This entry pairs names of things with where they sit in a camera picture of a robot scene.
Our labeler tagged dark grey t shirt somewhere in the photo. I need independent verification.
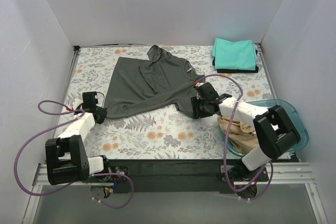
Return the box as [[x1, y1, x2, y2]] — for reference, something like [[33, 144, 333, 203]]
[[104, 45, 201, 119]]

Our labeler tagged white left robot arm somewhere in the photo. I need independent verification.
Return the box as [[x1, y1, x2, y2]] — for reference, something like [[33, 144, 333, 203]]
[[45, 91, 112, 185]]

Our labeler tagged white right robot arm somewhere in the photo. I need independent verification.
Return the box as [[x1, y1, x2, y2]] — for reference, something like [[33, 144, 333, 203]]
[[191, 82, 301, 181]]

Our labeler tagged folded black t shirt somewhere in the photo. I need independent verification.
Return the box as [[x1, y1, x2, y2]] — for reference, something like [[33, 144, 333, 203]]
[[212, 42, 259, 74]]

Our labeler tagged floral table mat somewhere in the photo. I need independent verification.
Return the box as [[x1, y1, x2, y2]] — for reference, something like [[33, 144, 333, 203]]
[[65, 46, 274, 159]]

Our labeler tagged folded teal t shirt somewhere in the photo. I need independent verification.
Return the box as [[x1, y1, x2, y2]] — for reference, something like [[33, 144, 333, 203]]
[[212, 37, 257, 70]]

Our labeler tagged beige t shirt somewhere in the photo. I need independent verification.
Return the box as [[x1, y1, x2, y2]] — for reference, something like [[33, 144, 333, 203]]
[[217, 116, 259, 154]]

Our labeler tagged teal plastic basket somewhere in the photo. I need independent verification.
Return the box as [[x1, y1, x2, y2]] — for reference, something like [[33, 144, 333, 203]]
[[227, 99, 309, 157]]

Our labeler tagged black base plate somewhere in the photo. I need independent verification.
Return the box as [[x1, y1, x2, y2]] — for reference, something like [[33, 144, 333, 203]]
[[47, 155, 300, 195]]

